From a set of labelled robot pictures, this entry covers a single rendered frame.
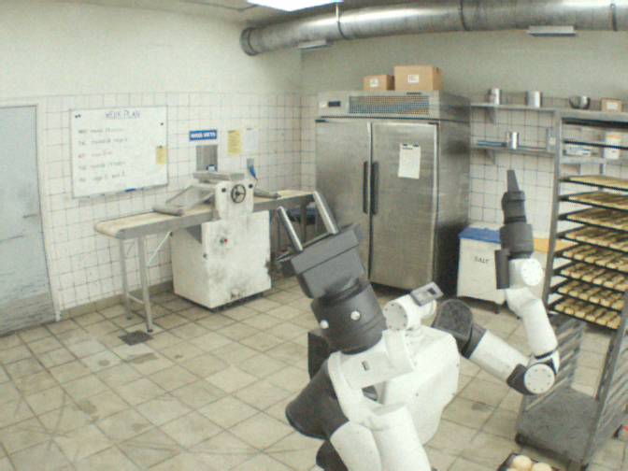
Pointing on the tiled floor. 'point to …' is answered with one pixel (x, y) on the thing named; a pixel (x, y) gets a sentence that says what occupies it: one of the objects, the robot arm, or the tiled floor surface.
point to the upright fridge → (386, 107)
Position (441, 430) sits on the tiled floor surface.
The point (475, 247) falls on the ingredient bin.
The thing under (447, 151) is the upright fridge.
